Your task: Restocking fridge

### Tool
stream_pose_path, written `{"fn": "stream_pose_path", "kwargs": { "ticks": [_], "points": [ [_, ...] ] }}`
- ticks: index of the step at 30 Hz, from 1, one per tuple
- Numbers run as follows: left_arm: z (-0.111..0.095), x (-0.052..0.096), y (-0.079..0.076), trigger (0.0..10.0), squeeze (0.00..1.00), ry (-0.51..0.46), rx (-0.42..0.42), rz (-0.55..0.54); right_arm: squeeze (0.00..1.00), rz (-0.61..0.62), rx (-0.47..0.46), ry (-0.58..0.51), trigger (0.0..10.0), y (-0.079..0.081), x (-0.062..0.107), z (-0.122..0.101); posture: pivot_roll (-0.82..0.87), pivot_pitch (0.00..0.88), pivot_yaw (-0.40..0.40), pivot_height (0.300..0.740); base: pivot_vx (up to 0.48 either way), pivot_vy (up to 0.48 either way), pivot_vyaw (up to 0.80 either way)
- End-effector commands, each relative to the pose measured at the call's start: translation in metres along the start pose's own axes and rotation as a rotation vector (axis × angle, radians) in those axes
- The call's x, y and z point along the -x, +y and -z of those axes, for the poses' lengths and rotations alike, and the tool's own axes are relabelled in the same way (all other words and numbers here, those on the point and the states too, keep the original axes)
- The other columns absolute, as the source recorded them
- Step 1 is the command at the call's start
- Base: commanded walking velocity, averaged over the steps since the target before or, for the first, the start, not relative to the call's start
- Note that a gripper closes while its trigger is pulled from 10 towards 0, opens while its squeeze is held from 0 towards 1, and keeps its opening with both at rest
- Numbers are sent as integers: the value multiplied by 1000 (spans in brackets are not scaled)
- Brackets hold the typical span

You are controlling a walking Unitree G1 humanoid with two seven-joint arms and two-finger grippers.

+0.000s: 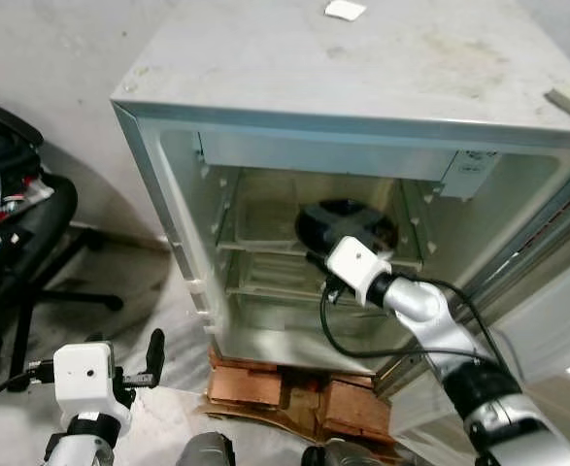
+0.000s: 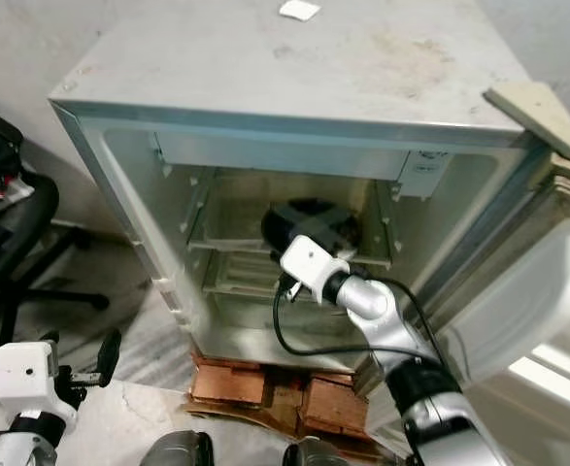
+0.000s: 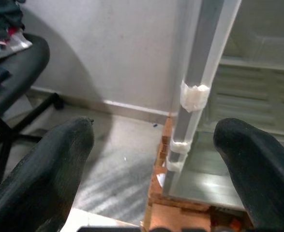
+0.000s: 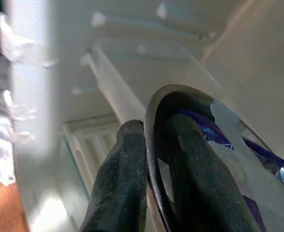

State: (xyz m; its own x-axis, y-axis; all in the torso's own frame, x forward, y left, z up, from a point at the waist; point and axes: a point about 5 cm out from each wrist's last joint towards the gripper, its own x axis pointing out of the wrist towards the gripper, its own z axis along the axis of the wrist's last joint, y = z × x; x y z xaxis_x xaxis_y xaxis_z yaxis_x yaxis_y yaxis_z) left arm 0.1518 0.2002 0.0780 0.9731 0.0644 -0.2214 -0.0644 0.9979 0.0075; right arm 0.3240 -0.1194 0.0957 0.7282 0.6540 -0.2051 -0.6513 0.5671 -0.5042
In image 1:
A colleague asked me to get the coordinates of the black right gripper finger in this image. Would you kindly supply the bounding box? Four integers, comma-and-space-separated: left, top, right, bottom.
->
299, 204, 339, 240
348, 208, 388, 240

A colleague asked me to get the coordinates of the black round container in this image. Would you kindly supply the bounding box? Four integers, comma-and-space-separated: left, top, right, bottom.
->
294, 199, 399, 257

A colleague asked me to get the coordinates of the clear fridge shelf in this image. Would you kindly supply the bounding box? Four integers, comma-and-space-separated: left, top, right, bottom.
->
228, 254, 402, 304
217, 170, 426, 270

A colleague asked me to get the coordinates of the red brick fridge base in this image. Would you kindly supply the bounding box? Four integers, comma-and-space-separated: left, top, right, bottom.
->
205, 349, 402, 457

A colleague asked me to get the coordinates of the white mini fridge cabinet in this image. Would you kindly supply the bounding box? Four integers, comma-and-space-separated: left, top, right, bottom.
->
110, 0, 570, 380

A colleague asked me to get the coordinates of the white freezer compartment panel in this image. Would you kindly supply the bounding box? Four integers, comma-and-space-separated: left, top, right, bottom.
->
199, 131, 499, 200

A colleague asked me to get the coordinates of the grey robot left leg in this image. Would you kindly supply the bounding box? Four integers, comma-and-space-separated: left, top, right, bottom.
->
175, 432, 237, 466

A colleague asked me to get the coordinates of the grey robot leg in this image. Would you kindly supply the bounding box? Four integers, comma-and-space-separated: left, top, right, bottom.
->
302, 439, 392, 466
175, 432, 237, 466

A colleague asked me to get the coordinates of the white thermostat box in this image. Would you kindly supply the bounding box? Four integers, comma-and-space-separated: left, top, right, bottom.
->
440, 150, 499, 200

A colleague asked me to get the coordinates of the black office chair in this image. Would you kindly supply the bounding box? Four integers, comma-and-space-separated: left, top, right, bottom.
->
0, 97, 125, 389

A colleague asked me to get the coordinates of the small white paper piece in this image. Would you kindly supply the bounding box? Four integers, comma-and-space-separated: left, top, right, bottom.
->
323, 0, 368, 22

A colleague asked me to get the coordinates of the grey robot right leg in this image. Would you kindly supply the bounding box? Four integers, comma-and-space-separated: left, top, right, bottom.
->
302, 439, 392, 466

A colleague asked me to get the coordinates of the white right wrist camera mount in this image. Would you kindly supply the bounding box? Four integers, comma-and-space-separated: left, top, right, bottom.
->
325, 236, 394, 304

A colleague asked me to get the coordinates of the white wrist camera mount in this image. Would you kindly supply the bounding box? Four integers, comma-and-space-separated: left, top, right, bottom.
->
53, 342, 133, 433
325, 236, 394, 304

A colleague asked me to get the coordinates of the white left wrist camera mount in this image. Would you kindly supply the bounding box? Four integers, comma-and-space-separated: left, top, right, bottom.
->
53, 342, 133, 433

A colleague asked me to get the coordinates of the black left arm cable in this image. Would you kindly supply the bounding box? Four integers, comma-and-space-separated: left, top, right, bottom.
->
0, 357, 58, 418

